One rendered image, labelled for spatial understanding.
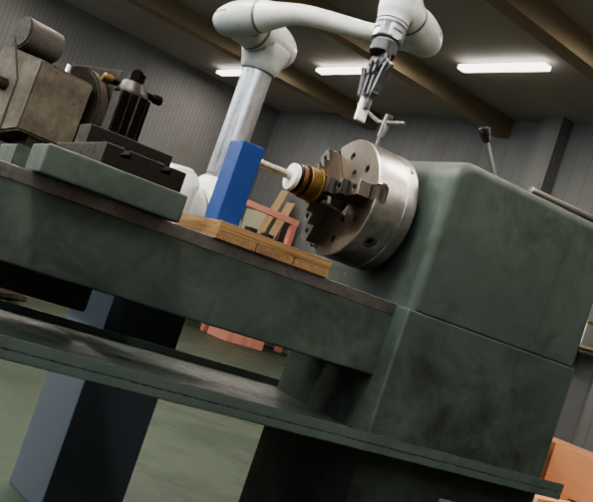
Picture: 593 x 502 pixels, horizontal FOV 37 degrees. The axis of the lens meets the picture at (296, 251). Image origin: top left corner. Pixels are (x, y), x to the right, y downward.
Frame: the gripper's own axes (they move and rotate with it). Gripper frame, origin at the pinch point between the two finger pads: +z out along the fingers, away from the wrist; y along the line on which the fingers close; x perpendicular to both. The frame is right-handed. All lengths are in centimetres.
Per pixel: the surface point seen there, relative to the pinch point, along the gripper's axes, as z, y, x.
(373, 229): 34.6, 22.7, 1.0
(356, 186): 26.4, 21.3, -6.5
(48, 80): -113, -581, 10
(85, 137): 40, 5, -67
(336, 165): 19.3, 6.0, -5.3
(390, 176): 21.0, 23.5, 0.3
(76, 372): 88, 35, -59
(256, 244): 50, 26, -28
